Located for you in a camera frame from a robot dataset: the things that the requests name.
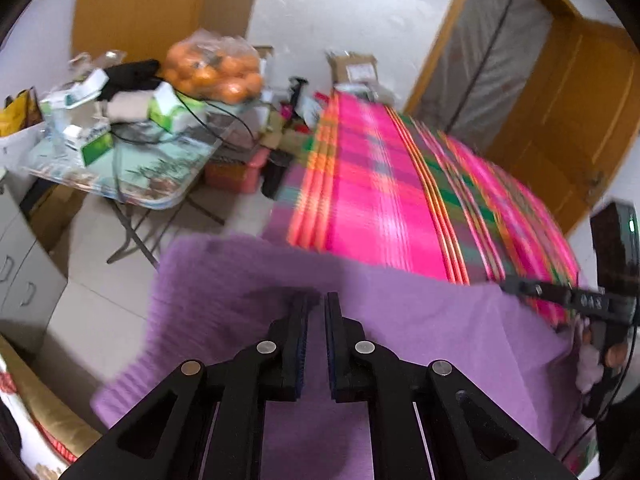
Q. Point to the folding table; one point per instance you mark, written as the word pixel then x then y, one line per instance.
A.
pixel 160 170

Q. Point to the pink plastic box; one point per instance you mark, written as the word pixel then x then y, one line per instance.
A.
pixel 235 172

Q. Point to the clear plastic door curtain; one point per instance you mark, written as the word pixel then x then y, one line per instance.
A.
pixel 480 50

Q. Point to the brown cardboard box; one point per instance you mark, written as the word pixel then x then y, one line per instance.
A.
pixel 355 67

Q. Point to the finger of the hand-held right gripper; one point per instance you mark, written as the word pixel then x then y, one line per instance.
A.
pixel 537 291

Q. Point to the white gold patterned cloth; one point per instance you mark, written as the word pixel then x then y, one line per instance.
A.
pixel 40 410

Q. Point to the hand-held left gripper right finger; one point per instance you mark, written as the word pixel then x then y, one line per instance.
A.
pixel 331 350

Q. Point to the green white box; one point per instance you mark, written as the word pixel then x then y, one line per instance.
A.
pixel 95 147

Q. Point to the wooden door frame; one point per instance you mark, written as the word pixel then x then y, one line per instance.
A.
pixel 450 25

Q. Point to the yellow bag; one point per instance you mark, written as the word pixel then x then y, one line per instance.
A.
pixel 20 110

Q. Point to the bag of oranges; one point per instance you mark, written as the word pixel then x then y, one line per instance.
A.
pixel 215 70

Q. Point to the green white tissue pack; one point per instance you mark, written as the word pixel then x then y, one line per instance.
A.
pixel 172 110

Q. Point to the black cloth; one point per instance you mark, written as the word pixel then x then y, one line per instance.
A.
pixel 130 75

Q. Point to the beige cloth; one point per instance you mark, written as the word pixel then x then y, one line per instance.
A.
pixel 130 106

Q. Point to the pink green plaid bed sheet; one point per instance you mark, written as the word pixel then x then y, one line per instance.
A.
pixel 380 185

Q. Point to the small white box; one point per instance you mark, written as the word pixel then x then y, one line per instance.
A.
pixel 262 56

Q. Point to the white cabinet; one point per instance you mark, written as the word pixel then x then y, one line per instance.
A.
pixel 25 270

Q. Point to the wooden door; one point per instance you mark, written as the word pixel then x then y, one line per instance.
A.
pixel 565 120

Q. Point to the person's right hand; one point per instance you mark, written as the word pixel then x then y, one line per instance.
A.
pixel 592 355

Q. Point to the black tool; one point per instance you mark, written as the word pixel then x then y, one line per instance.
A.
pixel 297 92

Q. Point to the purple sweater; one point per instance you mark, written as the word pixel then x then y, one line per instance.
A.
pixel 425 335

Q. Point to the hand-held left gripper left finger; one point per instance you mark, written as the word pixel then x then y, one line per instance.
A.
pixel 300 350

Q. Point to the person's right forearm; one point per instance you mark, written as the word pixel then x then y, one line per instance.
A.
pixel 620 435

